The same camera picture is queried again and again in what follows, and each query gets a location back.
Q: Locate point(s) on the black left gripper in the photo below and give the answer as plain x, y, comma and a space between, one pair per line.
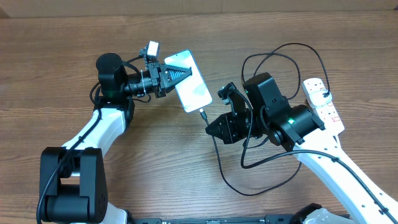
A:
161, 70

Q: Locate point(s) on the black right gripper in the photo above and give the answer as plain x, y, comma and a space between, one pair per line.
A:
230, 135

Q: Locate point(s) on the Samsung Galaxy smartphone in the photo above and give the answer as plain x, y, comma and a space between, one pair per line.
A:
192, 91

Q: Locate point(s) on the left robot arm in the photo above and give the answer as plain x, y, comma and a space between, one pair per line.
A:
72, 186

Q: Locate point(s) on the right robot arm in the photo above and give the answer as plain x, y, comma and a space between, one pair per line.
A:
263, 110

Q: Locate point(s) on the white charger plug adapter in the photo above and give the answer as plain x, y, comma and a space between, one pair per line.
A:
319, 98

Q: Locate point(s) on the white power strip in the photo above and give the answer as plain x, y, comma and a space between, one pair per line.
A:
328, 113

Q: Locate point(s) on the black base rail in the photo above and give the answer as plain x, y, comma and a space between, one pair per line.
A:
267, 219

